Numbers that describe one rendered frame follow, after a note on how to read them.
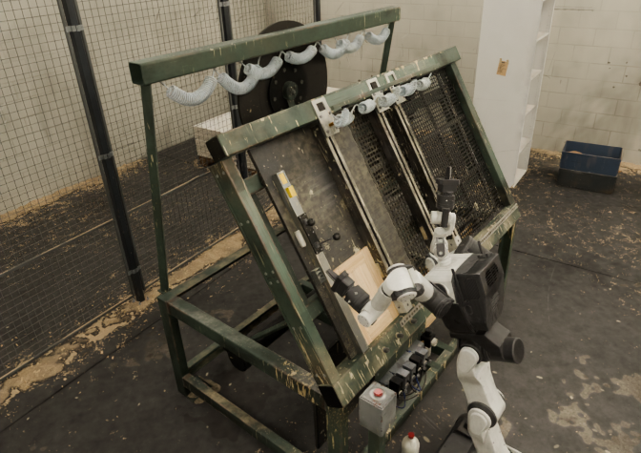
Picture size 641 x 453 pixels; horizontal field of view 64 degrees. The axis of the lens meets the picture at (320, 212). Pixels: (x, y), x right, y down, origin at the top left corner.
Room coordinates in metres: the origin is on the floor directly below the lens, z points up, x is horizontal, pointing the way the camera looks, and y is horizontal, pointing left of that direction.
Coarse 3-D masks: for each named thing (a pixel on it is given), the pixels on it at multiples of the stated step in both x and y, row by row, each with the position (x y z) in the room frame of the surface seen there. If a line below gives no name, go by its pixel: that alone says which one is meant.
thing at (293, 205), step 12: (276, 180) 2.17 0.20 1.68; (288, 180) 2.18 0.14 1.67; (288, 204) 2.12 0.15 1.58; (300, 228) 2.08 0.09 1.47; (312, 252) 2.04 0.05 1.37; (324, 264) 2.02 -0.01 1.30; (324, 276) 1.99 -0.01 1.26; (336, 300) 1.95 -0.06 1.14; (348, 312) 1.94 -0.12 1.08; (348, 324) 1.91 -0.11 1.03; (360, 336) 1.90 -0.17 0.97; (360, 348) 1.87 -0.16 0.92
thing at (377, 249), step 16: (320, 112) 2.47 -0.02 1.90; (320, 128) 2.46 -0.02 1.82; (336, 128) 2.47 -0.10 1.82; (320, 144) 2.46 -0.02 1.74; (336, 144) 2.46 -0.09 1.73; (336, 160) 2.40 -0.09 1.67; (336, 176) 2.40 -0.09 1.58; (352, 192) 2.35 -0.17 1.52; (352, 208) 2.34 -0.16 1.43; (368, 224) 2.30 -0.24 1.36; (368, 240) 2.27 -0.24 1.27; (384, 256) 2.25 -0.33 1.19; (384, 272) 2.21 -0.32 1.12; (400, 304) 2.14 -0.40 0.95
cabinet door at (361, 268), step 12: (360, 252) 2.22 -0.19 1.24; (348, 264) 2.13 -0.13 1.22; (360, 264) 2.18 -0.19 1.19; (372, 264) 2.23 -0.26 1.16; (360, 276) 2.14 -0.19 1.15; (372, 276) 2.18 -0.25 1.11; (372, 288) 2.14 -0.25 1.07; (384, 312) 2.10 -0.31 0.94; (396, 312) 2.14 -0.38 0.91; (360, 324) 1.96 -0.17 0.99; (384, 324) 2.05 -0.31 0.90; (372, 336) 1.96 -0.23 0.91
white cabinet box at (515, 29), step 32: (512, 0) 5.56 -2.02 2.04; (544, 0) 5.46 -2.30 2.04; (512, 32) 5.54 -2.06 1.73; (544, 32) 5.86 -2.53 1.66; (480, 64) 5.71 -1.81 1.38; (512, 64) 5.51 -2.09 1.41; (544, 64) 5.88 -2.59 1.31; (480, 96) 5.69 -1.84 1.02; (512, 96) 5.49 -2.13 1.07; (512, 128) 5.46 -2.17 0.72; (512, 160) 5.43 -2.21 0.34
